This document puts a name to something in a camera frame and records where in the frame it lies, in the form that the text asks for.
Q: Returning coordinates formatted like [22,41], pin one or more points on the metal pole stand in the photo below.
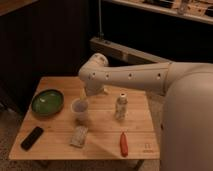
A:
[100,34]

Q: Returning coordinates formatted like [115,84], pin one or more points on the wooden table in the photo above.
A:
[103,138]

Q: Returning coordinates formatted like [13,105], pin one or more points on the green ceramic bowl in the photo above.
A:
[47,102]

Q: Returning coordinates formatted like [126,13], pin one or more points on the black remote control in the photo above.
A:
[34,135]

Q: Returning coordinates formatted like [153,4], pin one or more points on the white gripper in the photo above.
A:
[93,89]

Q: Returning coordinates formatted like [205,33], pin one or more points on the beige snack packet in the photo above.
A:
[79,136]

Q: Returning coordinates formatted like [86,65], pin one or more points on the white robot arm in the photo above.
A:
[187,122]

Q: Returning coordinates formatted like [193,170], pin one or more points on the white patterned bottle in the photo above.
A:
[121,106]

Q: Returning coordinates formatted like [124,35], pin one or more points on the background shelf ledge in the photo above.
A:
[195,10]

